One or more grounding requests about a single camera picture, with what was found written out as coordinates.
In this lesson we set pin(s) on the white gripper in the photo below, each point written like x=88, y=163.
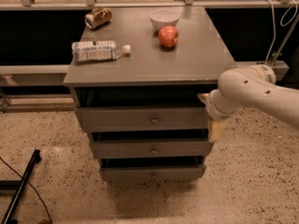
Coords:
x=211, y=108

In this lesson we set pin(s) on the grey top drawer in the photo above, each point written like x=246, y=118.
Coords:
x=141, y=118

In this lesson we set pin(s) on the grey drawer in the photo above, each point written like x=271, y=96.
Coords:
x=153, y=173
x=150, y=148
x=141, y=118

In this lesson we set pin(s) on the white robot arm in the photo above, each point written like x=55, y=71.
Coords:
x=253, y=86

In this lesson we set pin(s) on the grey bottom drawer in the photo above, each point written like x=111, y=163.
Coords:
x=153, y=173

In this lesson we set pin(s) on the grey wooden drawer cabinet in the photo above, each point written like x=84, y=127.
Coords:
x=140, y=94

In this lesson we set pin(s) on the grey middle drawer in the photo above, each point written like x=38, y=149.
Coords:
x=150, y=148

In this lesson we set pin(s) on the red apple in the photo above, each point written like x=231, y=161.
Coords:
x=168, y=36

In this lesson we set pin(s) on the white bowl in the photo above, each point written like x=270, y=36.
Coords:
x=160, y=18

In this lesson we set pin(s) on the clear plastic water bottle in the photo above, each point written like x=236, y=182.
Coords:
x=99, y=50

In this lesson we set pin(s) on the brown soda can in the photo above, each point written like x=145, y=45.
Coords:
x=98, y=17

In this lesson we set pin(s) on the black stand leg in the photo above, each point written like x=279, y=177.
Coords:
x=35, y=158

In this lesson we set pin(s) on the metal window railing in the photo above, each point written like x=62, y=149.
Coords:
x=36, y=37

